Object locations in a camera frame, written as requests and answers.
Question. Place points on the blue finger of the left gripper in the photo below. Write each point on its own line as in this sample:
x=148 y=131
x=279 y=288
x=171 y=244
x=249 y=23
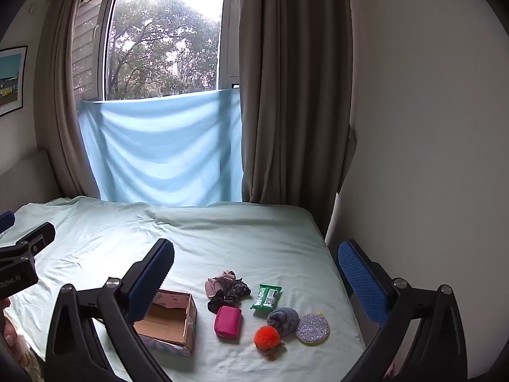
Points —
x=36 y=240
x=7 y=220

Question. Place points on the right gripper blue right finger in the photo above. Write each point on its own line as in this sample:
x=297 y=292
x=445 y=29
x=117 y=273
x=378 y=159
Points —
x=368 y=280

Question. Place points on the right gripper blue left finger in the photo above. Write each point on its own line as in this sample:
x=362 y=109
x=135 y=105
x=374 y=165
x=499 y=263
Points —
x=143 y=280

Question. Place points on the pink cloth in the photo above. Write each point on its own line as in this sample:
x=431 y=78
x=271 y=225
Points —
x=219 y=283

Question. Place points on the pink zip pouch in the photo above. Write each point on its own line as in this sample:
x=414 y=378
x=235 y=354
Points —
x=227 y=324

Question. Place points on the grey fluffy plush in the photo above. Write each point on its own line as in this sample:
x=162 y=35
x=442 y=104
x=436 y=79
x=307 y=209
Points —
x=284 y=319

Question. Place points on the dark patterned scrunchie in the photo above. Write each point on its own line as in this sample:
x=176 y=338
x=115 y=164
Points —
x=237 y=291

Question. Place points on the green wet wipes pack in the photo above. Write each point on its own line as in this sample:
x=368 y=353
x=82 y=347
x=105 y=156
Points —
x=266 y=297

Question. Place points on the orange pom-pom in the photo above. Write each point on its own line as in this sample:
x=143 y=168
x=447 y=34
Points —
x=267 y=341

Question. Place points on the black sock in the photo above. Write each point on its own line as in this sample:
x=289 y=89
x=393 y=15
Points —
x=220 y=300

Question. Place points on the person's left hand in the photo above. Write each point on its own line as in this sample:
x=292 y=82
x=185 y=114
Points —
x=9 y=332

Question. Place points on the cardboard box with pink lining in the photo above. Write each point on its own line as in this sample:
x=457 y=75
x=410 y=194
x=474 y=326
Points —
x=169 y=325

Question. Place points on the brown left curtain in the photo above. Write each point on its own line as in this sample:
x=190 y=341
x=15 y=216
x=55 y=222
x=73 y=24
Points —
x=56 y=119

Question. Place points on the brown curtain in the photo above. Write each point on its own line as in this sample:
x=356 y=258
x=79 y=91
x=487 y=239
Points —
x=296 y=69
x=56 y=119

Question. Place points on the pale green bed sheet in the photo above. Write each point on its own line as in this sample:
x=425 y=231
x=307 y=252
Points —
x=271 y=245

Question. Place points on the light blue hanging cloth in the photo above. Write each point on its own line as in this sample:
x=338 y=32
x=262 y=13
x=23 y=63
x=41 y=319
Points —
x=182 y=150

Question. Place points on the brown right curtain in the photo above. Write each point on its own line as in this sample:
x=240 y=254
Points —
x=296 y=69

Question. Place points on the framed wall picture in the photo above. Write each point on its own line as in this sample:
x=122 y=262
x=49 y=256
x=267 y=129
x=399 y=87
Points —
x=12 y=66

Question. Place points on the window with frame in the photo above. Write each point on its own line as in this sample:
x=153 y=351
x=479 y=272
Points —
x=137 y=49

